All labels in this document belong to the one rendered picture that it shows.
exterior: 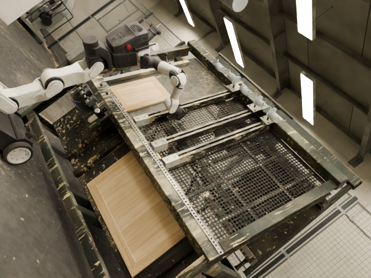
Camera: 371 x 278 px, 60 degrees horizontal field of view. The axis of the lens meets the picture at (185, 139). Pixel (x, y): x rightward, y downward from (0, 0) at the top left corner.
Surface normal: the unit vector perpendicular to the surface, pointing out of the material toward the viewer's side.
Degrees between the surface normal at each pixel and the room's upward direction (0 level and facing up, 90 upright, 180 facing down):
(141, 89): 60
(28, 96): 90
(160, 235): 90
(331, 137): 90
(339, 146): 90
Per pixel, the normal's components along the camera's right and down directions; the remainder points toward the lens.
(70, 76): 0.52, 0.66
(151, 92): 0.14, -0.69
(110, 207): -0.31, -0.45
